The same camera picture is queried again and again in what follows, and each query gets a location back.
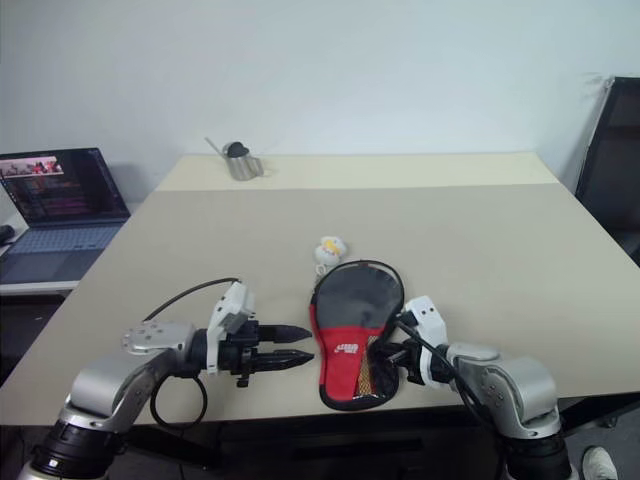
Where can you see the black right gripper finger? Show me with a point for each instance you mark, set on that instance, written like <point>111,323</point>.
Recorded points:
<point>385,360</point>
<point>387,347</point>

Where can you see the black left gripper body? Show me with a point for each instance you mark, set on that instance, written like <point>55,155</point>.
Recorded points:
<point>240,352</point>

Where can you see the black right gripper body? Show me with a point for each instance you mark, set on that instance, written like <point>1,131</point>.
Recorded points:
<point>410,362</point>

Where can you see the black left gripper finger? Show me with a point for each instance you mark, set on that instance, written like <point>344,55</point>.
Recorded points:
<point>282,334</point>
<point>285,360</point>

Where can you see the black red paddle case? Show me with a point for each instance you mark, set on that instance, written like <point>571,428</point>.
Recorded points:
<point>342,360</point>

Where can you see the black red table tennis paddle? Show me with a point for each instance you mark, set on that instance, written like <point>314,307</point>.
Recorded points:
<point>357,295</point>

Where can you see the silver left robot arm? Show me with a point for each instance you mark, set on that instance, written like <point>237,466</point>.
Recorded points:
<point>105,380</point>

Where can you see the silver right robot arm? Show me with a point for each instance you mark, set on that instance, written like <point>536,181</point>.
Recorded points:
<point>520,390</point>

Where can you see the white shoe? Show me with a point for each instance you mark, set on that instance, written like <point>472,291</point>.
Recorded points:
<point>599,464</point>

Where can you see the white side table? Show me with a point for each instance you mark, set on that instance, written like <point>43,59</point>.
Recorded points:
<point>35,287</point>

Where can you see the open blue laptop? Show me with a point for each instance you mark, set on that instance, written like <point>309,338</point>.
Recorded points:
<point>60,210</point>

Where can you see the black pouch beside laptop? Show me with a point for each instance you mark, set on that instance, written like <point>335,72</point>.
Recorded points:
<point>6,234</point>

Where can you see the black office chair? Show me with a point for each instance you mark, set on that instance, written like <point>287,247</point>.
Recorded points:
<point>612,170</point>

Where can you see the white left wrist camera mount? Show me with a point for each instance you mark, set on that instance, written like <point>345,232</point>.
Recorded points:
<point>235,307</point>

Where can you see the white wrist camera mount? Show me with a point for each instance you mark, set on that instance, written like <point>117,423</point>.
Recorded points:
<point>430,320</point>
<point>235,307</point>

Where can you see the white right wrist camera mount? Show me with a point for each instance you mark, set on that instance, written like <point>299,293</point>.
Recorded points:
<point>430,320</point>

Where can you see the black table frame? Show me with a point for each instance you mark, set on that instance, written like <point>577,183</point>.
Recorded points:
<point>310,445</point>

